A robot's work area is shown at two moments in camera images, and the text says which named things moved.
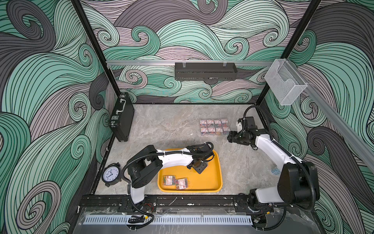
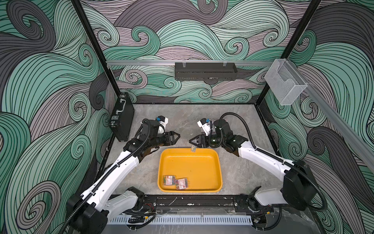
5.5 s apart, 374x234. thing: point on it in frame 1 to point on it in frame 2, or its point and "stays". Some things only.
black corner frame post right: [294, 42] stays
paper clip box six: [169, 180] stays
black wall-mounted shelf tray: [205, 71] stays
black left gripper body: [200, 167] to [158, 141]
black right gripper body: [237, 137] to [215, 141]
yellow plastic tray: [211, 180] stays
